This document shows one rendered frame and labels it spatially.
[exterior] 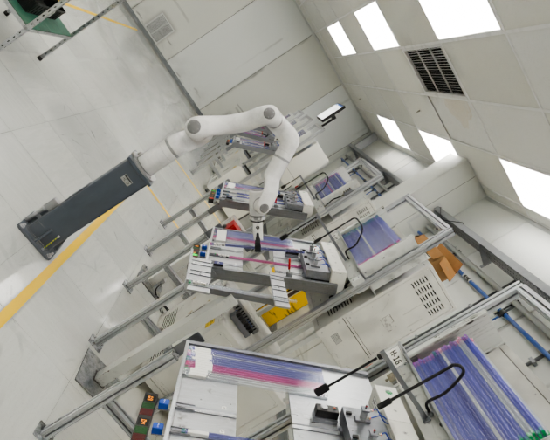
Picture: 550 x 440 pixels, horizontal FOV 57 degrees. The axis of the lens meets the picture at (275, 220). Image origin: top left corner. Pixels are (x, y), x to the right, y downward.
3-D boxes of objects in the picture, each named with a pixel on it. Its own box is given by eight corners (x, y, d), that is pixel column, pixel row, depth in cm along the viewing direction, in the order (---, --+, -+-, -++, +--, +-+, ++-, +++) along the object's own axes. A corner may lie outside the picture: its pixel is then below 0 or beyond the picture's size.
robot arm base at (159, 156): (128, 156, 262) (158, 136, 260) (135, 148, 280) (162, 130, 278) (151, 186, 268) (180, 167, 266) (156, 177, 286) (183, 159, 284)
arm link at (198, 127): (192, 144, 275) (183, 140, 259) (189, 122, 275) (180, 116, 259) (284, 128, 269) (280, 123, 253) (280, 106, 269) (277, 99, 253)
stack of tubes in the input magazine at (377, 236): (358, 265, 272) (402, 238, 269) (341, 236, 321) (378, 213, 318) (369, 283, 275) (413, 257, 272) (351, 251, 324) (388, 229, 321)
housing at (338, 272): (327, 294, 274) (332, 270, 270) (316, 262, 321) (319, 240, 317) (341, 297, 275) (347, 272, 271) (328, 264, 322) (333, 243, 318)
